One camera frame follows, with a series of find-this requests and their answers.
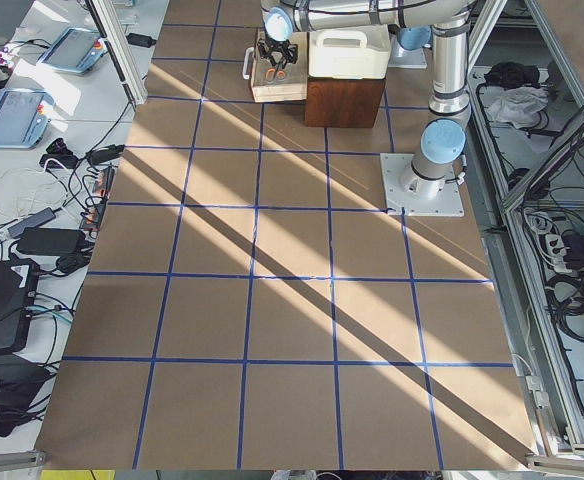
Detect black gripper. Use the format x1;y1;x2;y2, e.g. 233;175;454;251
257;38;298;68

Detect white drawer handle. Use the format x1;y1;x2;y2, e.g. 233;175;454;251
242;46;254;81

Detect grey orange scissors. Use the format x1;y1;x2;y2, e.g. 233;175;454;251
265;63;286;83

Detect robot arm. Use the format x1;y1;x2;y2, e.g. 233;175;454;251
261;0;473;200

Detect dark wooden cabinet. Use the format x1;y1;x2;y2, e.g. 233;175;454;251
304;77;386;128

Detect white plastic tray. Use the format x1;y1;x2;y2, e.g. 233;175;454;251
308;25;391;79

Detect black power adapter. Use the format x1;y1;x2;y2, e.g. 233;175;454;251
126;32;157;48

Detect far blue teach pendant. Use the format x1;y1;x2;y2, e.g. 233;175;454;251
37;27;106;75

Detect blue teach pendant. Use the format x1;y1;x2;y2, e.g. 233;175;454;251
37;27;106;75
0;89;55;149

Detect orange black power strip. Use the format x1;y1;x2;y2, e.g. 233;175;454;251
80;165;116;238

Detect near blue teach pendant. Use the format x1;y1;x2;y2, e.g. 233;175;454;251
0;89;55;149

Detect white crumpled cloth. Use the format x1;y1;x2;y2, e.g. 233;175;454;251
486;86;548;129

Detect black power brick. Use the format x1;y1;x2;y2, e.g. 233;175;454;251
16;228;85;256

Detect white power strip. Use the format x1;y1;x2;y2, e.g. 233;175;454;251
525;209;572;274

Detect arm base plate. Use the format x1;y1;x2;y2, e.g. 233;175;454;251
388;42;427;69
380;153;465;217

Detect aluminium frame post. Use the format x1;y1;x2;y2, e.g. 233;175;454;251
86;0;148;108

